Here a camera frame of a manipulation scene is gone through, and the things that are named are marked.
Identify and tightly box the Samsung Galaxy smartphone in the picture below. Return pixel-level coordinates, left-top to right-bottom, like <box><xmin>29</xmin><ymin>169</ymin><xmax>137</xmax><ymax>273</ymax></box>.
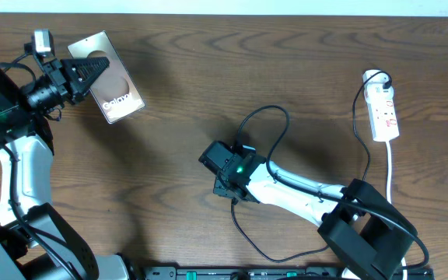
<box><xmin>68</xmin><ymin>31</ymin><xmax>145</xmax><ymax>124</ymax></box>

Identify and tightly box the black charger cable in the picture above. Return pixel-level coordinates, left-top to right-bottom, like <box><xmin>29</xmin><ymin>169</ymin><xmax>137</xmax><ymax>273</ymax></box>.
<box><xmin>229</xmin><ymin>70</ymin><xmax>393</xmax><ymax>264</ymax></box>

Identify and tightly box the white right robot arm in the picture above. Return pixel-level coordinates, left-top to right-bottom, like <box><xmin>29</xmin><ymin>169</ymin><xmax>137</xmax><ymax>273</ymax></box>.
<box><xmin>198</xmin><ymin>141</ymin><xmax>418</xmax><ymax>279</ymax></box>

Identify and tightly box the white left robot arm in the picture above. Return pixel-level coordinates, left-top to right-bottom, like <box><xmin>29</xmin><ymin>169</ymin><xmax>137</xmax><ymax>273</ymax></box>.
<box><xmin>0</xmin><ymin>56</ymin><xmax>138</xmax><ymax>279</ymax></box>

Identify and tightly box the white power strip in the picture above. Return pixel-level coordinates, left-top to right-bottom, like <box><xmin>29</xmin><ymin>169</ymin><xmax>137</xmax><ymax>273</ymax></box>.
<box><xmin>362</xmin><ymin>69</ymin><xmax>400</xmax><ymax>142</ymax></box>

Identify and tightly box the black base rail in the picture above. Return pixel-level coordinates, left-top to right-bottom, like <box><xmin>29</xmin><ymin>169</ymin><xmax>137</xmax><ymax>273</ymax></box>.
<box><xmin>144</xmin><ymin>265</ymin><xmax>435</xmax><ymax>280</ymax></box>

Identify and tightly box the white power strip cord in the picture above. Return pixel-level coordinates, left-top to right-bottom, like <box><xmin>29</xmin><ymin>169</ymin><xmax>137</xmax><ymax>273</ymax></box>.
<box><xmin>385</xmin><ymin>140</ymin><xmax>408</xmax><ymax>280</ymax></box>

